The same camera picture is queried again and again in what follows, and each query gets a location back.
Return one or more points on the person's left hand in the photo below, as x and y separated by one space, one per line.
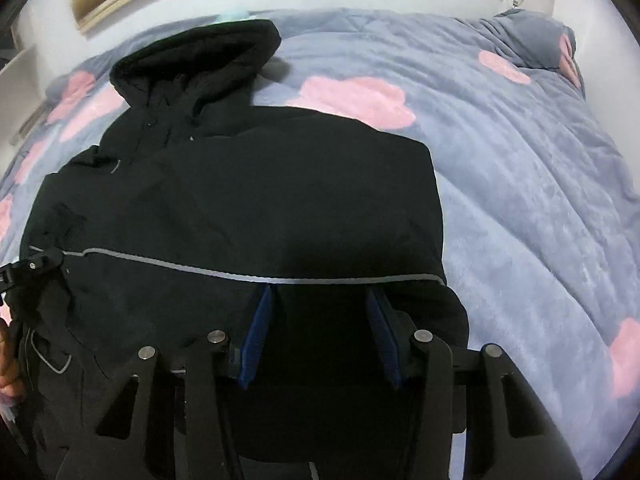
11 384

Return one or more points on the black hooded jacket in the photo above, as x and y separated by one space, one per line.
196 200

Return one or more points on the grey blanket with pink clouds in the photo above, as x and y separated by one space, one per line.
541 216

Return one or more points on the white bookshelf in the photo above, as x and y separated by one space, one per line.
23 101

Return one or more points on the grey pillow with pink pattern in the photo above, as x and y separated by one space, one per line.
534 40

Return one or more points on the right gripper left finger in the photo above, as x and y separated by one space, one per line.
151 420

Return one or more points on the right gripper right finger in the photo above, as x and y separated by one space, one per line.
447 390

